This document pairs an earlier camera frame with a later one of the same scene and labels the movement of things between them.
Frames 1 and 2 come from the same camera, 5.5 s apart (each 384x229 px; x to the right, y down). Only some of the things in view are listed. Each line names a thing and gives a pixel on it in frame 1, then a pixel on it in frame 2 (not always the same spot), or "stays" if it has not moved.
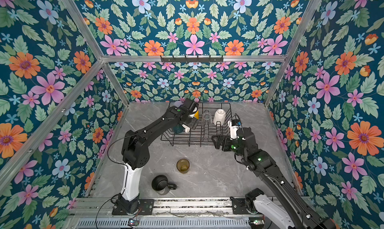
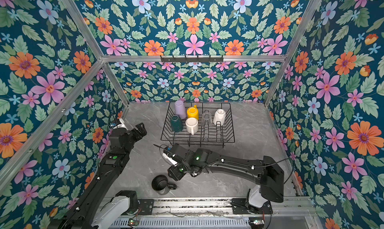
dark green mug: (178, 128) stays
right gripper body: (230, 145) -> (178, 171)
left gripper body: (191, 121) -> (136, 136)
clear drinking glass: (206, 117) stays
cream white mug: (219, 116) stays
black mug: (160, 184) stays
